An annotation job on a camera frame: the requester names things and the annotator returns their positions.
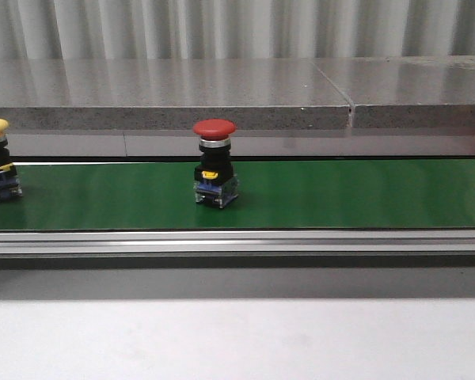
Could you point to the grey stone slab left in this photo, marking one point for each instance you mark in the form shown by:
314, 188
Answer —
167, 94

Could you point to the grey stone slab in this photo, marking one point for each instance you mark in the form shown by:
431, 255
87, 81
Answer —
406, 92
167, 94

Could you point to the green conveyor belt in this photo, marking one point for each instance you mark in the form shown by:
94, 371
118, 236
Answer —
364, 194

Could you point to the grey stone slab right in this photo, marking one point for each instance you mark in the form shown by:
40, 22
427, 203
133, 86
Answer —
406, 92

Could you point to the white conveyor back panel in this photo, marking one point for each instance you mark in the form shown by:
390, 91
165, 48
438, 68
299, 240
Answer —
128, 144

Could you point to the white corrugated curtain backdrop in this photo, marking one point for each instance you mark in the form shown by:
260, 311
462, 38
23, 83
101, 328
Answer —
234, 29

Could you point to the aluminium conveyor front rail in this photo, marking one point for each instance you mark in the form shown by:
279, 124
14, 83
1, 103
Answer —
237, 243

